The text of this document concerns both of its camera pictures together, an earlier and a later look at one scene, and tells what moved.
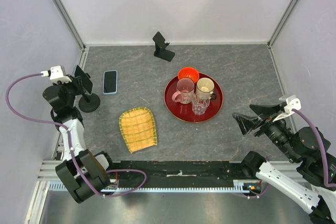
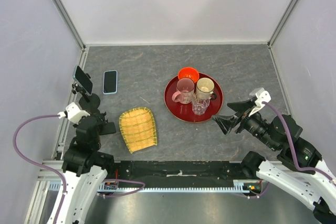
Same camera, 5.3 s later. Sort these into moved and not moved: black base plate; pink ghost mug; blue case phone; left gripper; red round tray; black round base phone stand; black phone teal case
Moved: left gripper
Not moved: black base plate; red round tray; black phone teal case; pink ghost mug; black round base phone stand; blue case phone
